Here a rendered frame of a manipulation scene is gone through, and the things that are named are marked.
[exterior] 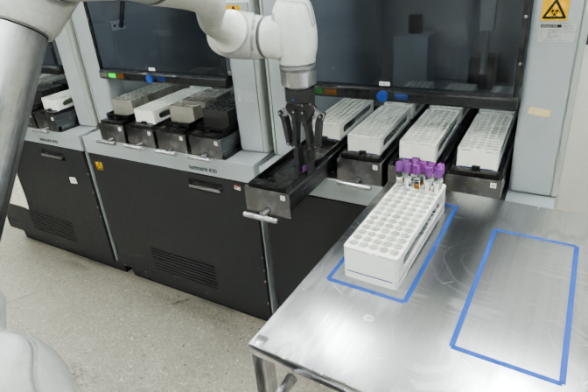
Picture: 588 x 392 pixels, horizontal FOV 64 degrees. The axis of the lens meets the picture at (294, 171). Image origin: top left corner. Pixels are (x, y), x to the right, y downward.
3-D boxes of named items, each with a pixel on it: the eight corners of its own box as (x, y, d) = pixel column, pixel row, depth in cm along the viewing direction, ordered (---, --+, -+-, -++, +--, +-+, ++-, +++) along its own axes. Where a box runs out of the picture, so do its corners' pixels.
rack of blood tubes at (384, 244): (400, 200, 106) (401, 176, 104) (444, 209, 101) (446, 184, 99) (343, 275, 84) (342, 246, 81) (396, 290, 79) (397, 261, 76)
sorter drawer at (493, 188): (486, 115, 176) (488, 93, 172) (526, 119, 170) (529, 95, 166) (438, 206, 120) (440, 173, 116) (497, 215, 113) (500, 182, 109)
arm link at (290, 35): (325, 58, 116) (280, 57, 122) (322, -9, 110) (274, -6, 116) (306, 68, 108) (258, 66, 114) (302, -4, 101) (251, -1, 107)
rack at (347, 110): (347, 111, 172) (347, 94, 169) (374, 114, 167) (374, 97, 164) (311, 140, 149) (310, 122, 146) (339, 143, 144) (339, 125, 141)
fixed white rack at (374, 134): (381, 122, 159) (381, 104, 157) (410, 124, 155) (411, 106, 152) (346, 154, 136) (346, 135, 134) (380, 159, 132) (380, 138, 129)
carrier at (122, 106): (138, 114, 182) (135, 99, 180) (135, 115, 181) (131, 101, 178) (117, 111, 188) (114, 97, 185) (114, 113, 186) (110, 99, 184)
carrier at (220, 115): (234, 126, 161) (231, 109, 158) (230, 128, 159) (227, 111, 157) (207, 122, 166) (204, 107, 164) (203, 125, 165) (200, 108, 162)
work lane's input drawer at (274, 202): (347, 125, 178) (346, 102, 174) (382, 129, 172) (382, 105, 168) (237, 217, 122) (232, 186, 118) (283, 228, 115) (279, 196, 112)
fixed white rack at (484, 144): (476, 131, 145) (478, 112, 142) (511, 135, 140) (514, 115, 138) (455, 170, 122) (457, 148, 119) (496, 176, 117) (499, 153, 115)
